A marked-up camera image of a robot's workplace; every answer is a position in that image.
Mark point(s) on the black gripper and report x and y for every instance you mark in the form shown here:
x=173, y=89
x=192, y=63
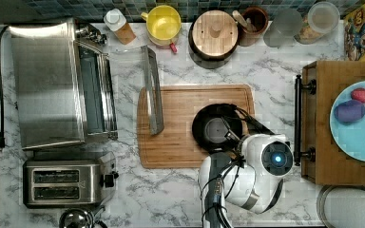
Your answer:
x=232, y=119

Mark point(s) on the wooden serving tray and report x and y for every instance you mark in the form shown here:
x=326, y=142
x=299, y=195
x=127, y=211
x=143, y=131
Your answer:
x=321, y=160

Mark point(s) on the round wooden lid canister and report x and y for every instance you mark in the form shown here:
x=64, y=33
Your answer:
x=212, y=39

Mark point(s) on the clear lidded jar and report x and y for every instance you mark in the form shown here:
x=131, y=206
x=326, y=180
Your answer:
x=321, y=19

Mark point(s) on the purple toy eggplant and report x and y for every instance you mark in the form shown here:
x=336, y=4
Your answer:
x=349, y=111

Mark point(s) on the bamboo cutting board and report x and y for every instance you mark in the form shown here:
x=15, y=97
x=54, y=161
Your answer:
x=175, y=146

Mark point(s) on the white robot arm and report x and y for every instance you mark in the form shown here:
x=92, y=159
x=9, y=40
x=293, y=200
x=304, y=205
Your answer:
x=245, y=166

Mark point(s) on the yellow mug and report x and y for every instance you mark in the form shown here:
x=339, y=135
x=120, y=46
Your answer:
x=163, y=24

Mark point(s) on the stainless steel toaster oven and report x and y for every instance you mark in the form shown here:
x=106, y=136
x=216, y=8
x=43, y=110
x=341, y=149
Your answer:
x=63, y=84

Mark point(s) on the white cap spice bottle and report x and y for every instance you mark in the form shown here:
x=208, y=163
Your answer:
x=117, y=23

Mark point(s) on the brown utensil crock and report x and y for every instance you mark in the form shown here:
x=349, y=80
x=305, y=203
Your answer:
x=252, y=23

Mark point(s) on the frosted glass jar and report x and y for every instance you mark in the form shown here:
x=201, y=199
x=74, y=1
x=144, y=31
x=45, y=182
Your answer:
x=286, y=24

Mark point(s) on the red toy strawberry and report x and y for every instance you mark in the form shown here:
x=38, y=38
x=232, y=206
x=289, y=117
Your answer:
x=358, y=94

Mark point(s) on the white round container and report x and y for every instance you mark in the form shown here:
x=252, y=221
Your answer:
x=341, y=207

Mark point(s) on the chrome kettle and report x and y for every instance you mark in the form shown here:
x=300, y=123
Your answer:
x=81, y=218

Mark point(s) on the silver two-slot toaster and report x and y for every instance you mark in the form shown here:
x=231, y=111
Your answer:
x=89, y=180

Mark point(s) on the light blue plate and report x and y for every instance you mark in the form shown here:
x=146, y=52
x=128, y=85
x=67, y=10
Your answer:
x=350, y=137

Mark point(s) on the black bowl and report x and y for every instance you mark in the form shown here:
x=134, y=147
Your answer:
x=208, y=129

